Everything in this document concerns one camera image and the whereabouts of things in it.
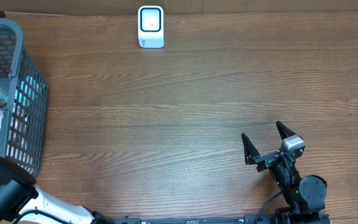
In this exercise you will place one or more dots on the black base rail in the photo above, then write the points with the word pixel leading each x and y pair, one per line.
pixel 216 220

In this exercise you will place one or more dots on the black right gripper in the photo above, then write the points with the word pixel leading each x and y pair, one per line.
pixel 252 156

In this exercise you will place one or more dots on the white barcode scanner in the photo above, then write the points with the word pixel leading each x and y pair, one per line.
pixel 150 27

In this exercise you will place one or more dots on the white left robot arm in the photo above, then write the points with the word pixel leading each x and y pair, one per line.
pixel 22 200

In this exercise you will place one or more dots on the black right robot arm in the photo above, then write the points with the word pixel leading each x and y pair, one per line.
pixel 304 196

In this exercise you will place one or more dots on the grey plastic mesh basket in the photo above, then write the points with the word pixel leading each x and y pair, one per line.
pixel 25 111

